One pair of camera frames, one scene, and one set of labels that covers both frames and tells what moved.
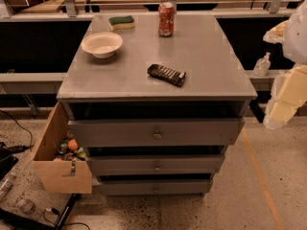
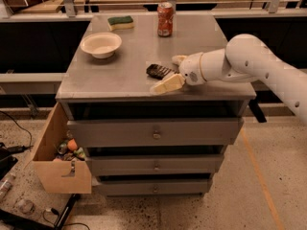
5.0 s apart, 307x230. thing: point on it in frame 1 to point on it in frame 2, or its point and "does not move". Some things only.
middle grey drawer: [159, 164] does not move
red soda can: [166, 17] does not move
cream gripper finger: [275, 34] to [178, 58]
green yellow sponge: [118, 22] does not move
